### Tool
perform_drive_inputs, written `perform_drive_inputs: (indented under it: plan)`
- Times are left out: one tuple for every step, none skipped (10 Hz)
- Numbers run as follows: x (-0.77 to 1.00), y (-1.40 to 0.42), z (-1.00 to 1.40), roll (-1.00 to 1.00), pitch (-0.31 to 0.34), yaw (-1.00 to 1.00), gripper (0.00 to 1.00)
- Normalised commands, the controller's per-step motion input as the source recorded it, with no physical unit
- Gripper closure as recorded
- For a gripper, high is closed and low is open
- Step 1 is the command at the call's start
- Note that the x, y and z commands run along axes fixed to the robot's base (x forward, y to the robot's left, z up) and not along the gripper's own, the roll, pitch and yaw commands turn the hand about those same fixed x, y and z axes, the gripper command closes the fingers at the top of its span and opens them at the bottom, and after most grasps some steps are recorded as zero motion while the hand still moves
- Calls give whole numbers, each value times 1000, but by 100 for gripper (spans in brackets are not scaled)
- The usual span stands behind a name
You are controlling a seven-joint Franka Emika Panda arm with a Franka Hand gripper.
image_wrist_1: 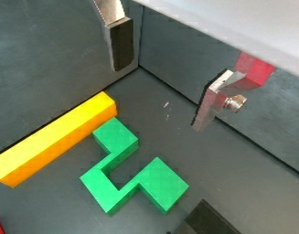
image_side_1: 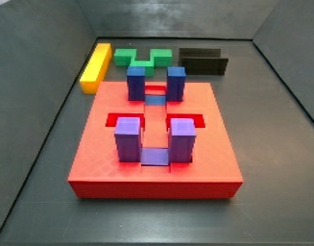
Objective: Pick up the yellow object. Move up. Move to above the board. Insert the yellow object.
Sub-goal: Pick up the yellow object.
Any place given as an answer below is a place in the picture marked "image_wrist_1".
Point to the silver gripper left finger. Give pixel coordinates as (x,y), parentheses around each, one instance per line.
(118,32)

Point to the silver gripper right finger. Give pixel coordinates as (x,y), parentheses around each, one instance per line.
(223,94)

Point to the yellow rectangular block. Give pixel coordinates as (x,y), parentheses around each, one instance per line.
(39,149)

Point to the red slotted board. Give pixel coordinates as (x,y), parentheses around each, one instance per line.
(254,68)

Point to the green zigzag block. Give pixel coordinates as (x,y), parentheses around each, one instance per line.
(112,181)

